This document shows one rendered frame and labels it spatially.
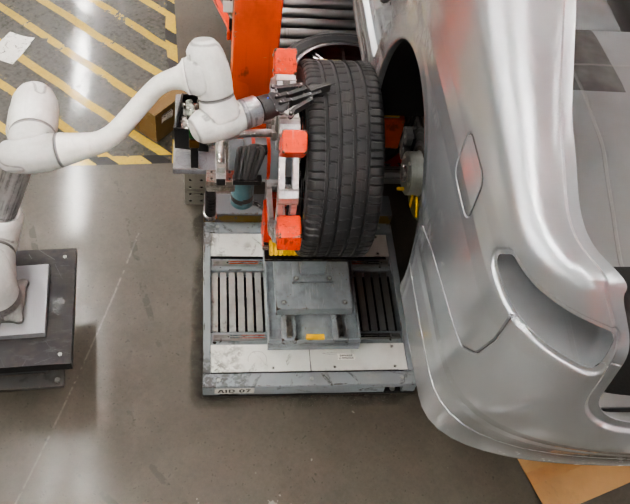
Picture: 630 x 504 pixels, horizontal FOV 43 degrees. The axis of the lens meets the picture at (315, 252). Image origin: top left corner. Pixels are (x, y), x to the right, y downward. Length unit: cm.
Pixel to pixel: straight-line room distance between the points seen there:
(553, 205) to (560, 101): 26
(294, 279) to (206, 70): 117
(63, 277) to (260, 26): 117
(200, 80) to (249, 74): 72
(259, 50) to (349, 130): 60
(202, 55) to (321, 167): 48
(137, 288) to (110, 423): 60
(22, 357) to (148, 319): 60
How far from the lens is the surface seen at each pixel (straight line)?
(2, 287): 286
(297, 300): 311
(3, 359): 296
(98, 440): 309
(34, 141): 241
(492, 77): 188
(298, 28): 418
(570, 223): 166
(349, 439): 311
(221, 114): 227
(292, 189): 244
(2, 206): 283
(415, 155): 270
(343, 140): 240
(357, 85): 251
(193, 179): 354
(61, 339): 296
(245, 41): 285
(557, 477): 326
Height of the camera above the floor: 281
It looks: 53 degrees down
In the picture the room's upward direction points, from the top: 11 degrees clockwise
